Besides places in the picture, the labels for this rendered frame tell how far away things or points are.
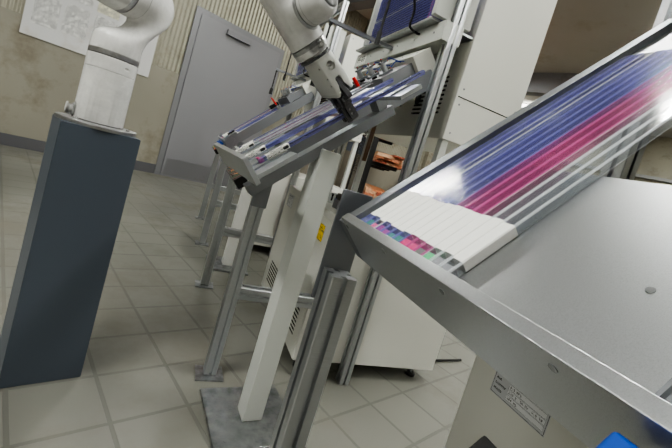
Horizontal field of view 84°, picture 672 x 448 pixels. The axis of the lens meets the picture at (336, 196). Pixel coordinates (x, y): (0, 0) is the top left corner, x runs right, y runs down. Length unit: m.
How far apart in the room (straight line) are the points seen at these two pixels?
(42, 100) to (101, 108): 3.93
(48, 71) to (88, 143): 3.96
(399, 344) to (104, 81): 1.36
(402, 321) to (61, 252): 1.18
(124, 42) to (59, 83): 3.93
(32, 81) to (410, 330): 4.45
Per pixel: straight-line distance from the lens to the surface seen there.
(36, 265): 1.21
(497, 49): 1.66
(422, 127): 1.40
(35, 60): 5.07
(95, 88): 1.16
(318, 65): 0.88
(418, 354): 1.75
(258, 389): 1.23
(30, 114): 5.09
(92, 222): 1.18
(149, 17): 1.23
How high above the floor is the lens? 0.79
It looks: 5 degrees down
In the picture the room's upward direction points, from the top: 17 degrees clockwise
